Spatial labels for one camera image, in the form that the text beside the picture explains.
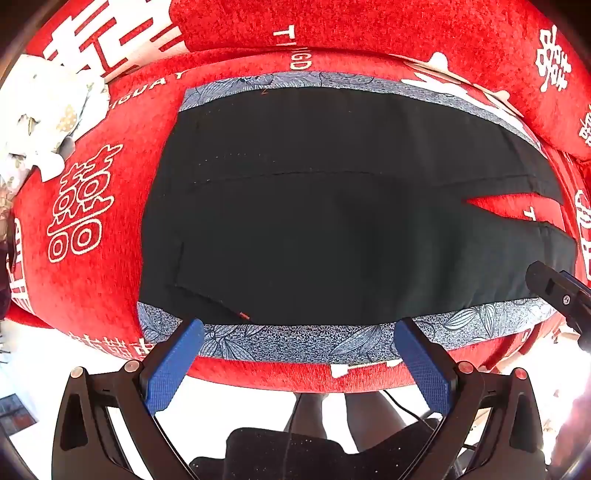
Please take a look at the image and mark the person's leg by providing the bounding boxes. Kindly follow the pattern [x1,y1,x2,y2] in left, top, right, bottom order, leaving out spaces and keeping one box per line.
[284,392,328,439]
[344,390,419,455]

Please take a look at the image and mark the white floral cloth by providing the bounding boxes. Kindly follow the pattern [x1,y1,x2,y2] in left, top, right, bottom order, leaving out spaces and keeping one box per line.
[0,54,112,185]

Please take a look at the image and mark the black speckled mat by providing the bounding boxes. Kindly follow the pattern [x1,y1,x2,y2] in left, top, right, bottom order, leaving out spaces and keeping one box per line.
[189,415,462,480]

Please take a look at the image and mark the black pants with floral bands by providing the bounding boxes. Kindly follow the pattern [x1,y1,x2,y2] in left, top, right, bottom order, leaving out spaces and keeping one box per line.
[137,71,578,365]

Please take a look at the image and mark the red printed blanket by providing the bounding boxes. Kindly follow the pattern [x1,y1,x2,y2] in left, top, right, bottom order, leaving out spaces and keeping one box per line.
[4,0,591,393]

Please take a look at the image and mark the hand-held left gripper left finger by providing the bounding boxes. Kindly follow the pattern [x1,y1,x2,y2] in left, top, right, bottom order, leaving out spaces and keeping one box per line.
[52,318,206,480]

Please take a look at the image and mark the black cable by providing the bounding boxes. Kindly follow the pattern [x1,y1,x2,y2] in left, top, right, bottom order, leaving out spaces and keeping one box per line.
[382,390,435,423]

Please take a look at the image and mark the dark purple cloth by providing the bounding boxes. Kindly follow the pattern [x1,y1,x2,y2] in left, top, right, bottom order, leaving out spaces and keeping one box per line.
[0,222,13,320]

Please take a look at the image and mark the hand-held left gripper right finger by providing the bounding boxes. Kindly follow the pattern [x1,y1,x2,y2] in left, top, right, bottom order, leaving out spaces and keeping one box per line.
[393,318,548,480]

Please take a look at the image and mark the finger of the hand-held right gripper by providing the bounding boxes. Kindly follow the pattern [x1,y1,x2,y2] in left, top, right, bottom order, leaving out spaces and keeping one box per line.
[525,261,591,356]

